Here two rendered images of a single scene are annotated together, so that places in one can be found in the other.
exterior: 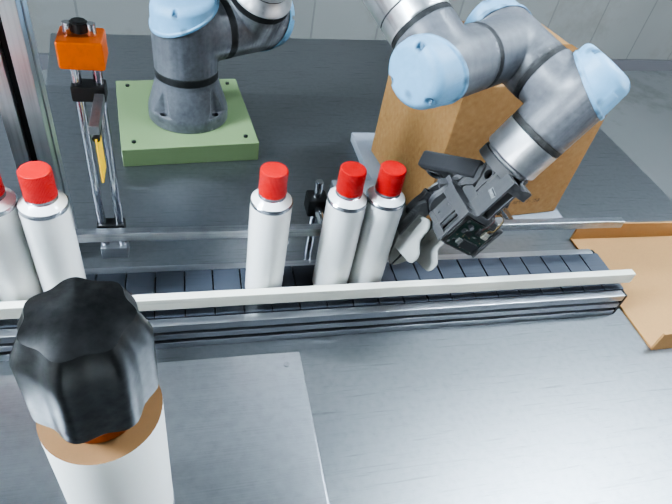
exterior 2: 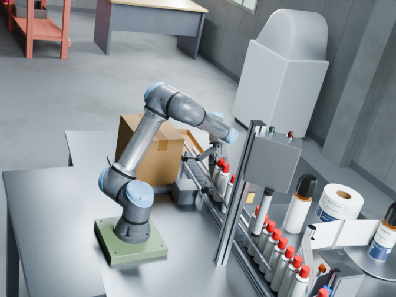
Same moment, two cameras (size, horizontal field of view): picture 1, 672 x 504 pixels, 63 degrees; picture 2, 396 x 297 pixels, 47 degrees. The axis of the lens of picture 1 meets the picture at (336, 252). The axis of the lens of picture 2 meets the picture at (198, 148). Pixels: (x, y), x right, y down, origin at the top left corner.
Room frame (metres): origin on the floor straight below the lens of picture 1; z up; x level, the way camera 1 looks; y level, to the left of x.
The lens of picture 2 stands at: (0.92, 1.93, 2.13)
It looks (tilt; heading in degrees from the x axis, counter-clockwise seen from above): 27 degrees down; 264
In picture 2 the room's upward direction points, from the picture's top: 13 degrees clockwise
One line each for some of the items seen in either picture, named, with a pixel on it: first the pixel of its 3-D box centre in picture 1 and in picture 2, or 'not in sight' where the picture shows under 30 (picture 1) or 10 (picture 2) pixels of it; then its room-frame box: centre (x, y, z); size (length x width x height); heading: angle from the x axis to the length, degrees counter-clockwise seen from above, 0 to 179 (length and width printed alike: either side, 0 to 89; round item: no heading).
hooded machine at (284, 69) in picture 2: not in sight; (281, 73); (-0.36, -3.04, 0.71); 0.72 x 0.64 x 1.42; 116
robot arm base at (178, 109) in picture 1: (187, 90); (134, 223); (0.94, 0.34, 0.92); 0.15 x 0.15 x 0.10
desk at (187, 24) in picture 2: not in sight; (149, 25); (1.32, -5.41, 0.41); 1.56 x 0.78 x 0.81; 26
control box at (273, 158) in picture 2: not in sight; (272, 159); (0.48, 0.45, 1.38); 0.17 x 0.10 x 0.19; 165
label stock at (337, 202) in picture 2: not in sight; (339, 206); (-0.06, -0.01, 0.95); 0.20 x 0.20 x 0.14
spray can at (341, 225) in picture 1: (340, 231); (222, 182); (0.56, 0.00, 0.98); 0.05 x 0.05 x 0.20
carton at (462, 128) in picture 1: (482, 120); (148, 149); (0.94, -0.21, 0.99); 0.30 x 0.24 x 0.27; 117
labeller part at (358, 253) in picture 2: not in sight; (376, 256); (-0.19, 0.27, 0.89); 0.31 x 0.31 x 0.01
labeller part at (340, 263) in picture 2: not in sight; (340, 263); (0.20, 0.68, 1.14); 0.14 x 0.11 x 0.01; 110
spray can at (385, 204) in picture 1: (377, 229); (217, 177); (0.58, -0.05, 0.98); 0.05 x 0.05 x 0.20
